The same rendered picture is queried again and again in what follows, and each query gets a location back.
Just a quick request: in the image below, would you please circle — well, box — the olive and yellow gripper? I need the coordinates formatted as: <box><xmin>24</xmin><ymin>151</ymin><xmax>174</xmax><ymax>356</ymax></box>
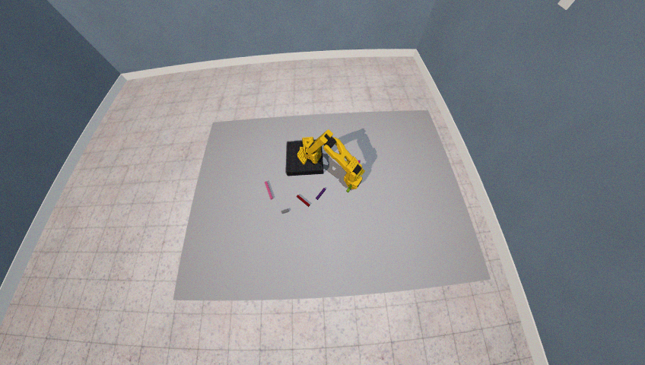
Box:
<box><xmin>344</xmin><ymin>170</ymin><xmax>365</xmax><ymax>189</ymax></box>

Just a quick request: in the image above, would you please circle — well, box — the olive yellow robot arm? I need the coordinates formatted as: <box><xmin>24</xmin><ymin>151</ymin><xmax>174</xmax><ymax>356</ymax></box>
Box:
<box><xmin>297</xmin><ymin>130</ymin><xmax>363</xmax><ymax>182</ymax></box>

